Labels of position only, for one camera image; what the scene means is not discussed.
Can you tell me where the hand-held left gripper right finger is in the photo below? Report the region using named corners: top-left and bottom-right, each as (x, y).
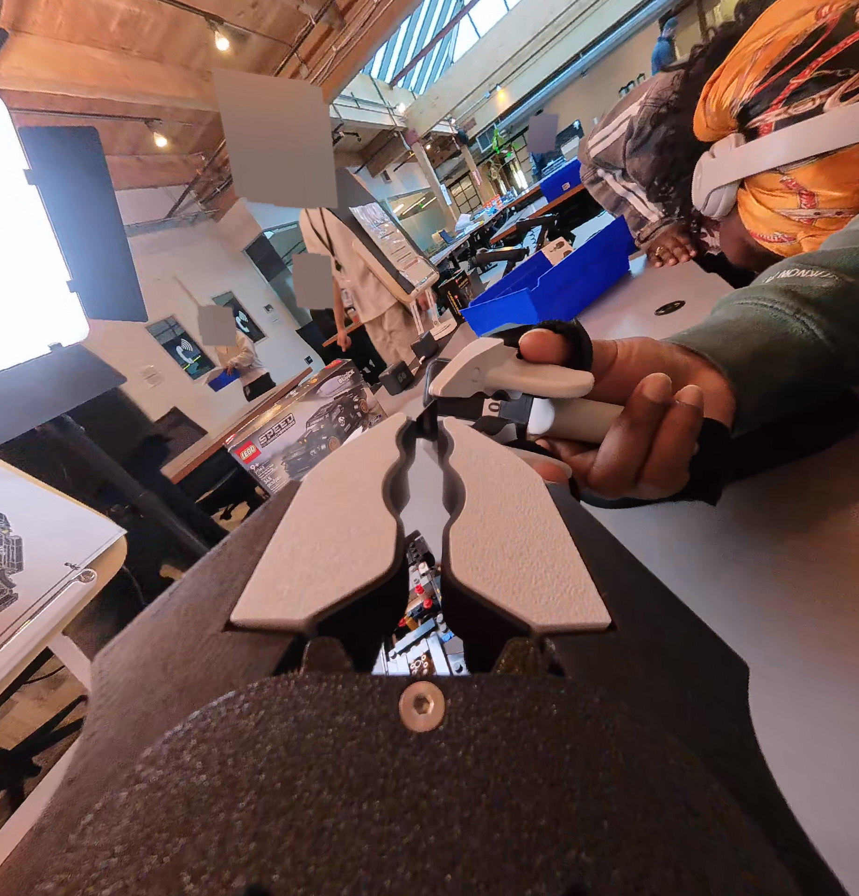
top-left (433, 416), bottom-right (614, 659)

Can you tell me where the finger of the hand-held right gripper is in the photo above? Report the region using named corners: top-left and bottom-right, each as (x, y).
top-left (430, 336), bottom-right (597, 403)

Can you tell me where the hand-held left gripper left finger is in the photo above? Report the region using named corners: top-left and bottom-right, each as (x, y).
top-left (228, 413), bottom-right (428, 659)

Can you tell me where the lego car model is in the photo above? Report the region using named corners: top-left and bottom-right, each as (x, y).
top-left (373, 528), bottom-right (471, 677)

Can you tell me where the lego set box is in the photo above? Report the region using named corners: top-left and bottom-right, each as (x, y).
top-left (225, 360), bottom-right (390, 495)

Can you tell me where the wooden stand board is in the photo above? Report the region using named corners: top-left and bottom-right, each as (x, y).
top-left (0, 446), bottom-right (131, 718)

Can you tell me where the person's orange head scarf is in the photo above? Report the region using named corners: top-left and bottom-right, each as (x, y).
top-left (692, 0), bottom-right (859, 261)

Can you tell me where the bright white light panel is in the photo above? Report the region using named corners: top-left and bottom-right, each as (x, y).
top-left (0, 84), bottom-right (93, 380)

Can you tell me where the white headset strap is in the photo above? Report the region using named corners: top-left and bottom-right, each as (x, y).
top-left (690, 96), bottom-right (859, 222)

